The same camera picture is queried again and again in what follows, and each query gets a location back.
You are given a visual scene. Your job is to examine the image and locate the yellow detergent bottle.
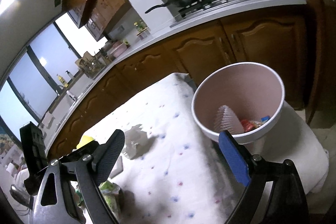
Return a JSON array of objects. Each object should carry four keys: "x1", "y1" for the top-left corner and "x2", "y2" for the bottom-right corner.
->
[{"x1": 57, "y1": 75, "x2": 69, "y2": 88}]

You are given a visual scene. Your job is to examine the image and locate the oil bottles on rack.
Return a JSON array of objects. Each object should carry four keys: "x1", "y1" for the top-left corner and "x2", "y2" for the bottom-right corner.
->
[{"x1": 133, "y1": 19, "x2": 150, "y2": 40}]

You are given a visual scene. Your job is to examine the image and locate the dish rack with utensils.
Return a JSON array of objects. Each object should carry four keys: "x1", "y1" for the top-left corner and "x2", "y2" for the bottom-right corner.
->
[{"x1": 75, "y1": 52, "x2": 107, "y2": 79}]

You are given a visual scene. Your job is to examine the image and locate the white countertop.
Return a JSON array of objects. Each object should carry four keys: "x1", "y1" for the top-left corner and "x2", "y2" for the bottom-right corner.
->
[{"x1": 45, "y1": 0, "x2": 306, "y2": 157}]

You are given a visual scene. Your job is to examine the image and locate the white pump bottle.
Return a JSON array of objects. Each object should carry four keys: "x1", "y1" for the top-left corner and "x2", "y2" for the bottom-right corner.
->
[{"x1": 66, "y1": 71, "x2": 75, "y2": 80}]

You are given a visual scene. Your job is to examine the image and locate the lower wooden cabinets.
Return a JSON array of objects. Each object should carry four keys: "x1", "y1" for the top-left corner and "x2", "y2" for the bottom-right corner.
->
[{"x1": 47, "y1": 6, "x2": 311, "y2": 159}]

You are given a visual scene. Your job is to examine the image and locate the pink white trash bin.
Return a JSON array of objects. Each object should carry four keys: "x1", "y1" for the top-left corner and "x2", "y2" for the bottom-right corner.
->
[{"x1": 191, "y1": 62, "x2": 285, "y2": 144}]

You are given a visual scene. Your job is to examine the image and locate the kitchen faucet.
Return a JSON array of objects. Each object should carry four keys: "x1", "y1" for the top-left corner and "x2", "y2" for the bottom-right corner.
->
[{"x1": 56, "y1": 85, "x2": 77, "y2": 102}]

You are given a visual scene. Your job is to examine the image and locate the white tissue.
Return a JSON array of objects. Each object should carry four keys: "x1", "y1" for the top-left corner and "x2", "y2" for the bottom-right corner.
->
[{"x1": 122, "y1": 124, "x2": 156, "y2": 160}]

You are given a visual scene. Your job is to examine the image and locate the yellow sponge cloth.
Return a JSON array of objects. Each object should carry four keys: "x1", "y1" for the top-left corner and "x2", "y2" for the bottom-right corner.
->
[{"x1": 76, "y1": 135, "x2": 94, "y2": 149}]

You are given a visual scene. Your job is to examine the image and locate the green milk carton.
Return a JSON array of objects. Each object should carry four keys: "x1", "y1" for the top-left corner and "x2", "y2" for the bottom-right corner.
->
[{"x1": 261, "y1": 115, "x2": 270, "y2": 123}]

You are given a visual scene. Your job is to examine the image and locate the window frame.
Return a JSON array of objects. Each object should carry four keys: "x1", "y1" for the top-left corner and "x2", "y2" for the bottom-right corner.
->
[{"x1": 1, "y1": 14, "x2": 107, "y2": 138}]

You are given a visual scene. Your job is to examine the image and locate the pink basin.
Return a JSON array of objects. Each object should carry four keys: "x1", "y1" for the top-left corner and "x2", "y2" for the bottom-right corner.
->
[{"x1": 108, "y1": 42, "x2": 127, "y2": 58}]

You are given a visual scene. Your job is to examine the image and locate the gas stove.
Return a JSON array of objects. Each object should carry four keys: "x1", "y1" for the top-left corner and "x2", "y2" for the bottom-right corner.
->
[{"x1": 170, "y1": 0, "x2": 250, "y2": 28}]

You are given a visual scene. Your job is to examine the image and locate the green yellow spout pouch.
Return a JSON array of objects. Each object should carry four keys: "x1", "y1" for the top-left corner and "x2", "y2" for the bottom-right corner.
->
[{"x1": 99, "y1": 180, "x2": 122, "y2": 220}]

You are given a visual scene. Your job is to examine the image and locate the red snack bag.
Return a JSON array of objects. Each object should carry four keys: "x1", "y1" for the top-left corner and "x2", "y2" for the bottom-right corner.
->
[{"x1": 240, "y1": 119, "x2": 263, "y2": 132}]

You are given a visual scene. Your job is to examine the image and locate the floral white tablecloth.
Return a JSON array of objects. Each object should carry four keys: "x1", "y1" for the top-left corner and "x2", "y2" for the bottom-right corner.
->
[{"x1": 85, "y1": 73, "x2": 329, "y2": 223}]

